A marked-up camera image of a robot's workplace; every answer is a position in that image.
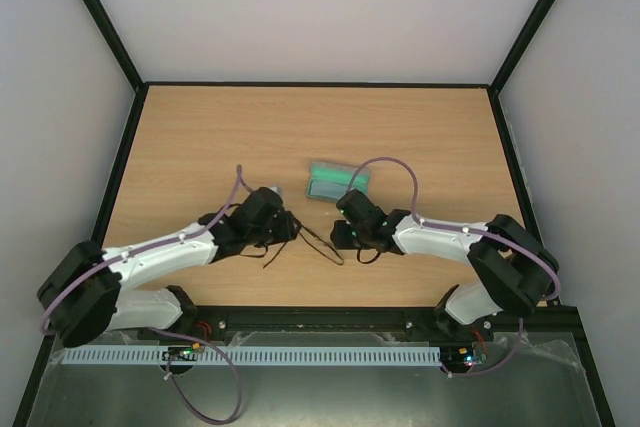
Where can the black enclosure frame post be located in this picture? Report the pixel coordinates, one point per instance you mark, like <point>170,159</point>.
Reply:
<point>113,40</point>

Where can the black front mounting rail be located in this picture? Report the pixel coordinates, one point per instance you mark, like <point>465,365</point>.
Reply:
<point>409,324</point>

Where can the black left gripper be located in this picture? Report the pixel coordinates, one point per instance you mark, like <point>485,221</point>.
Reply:
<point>262,244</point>

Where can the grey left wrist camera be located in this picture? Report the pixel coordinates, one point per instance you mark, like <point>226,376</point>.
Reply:
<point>277,190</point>

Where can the light blue slotted cable duct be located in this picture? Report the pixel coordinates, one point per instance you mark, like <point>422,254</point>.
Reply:
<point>138,355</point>

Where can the light blue cleaning cloth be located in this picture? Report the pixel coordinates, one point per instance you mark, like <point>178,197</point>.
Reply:
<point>327,191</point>

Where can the black sunglasses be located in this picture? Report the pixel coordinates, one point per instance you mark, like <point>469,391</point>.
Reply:
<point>310,244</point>

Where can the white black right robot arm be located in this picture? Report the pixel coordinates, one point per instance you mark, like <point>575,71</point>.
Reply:
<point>514,271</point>

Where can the grey glasses case green lining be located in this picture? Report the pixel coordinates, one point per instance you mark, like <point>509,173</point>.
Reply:
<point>338,173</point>

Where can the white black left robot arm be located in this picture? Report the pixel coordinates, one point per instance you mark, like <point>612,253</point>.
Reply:
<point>94,290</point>

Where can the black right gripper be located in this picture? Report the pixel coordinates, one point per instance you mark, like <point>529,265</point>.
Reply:
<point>341,234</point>

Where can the black right frame post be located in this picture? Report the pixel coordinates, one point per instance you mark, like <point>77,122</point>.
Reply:
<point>524,38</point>

